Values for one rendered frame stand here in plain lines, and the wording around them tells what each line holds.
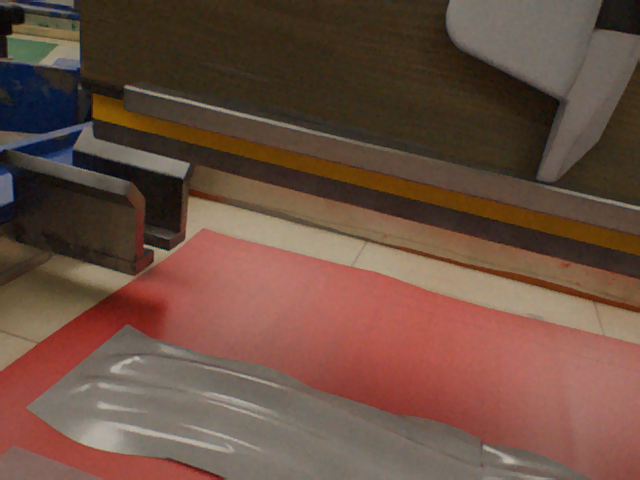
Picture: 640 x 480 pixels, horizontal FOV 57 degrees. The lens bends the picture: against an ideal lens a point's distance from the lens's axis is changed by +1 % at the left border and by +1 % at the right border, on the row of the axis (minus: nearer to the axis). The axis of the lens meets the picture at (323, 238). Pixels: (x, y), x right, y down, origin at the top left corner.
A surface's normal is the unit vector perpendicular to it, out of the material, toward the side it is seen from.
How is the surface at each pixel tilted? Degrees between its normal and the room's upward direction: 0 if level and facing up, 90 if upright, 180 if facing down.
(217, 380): 31
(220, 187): 90
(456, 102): 90
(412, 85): 90
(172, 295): 0
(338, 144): 90
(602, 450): 0
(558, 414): 0
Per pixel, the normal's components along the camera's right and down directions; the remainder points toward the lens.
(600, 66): -0.30, 0.54
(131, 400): 0.10, -0.54
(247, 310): 0.16, -0.90
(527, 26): -0.25, 0.24
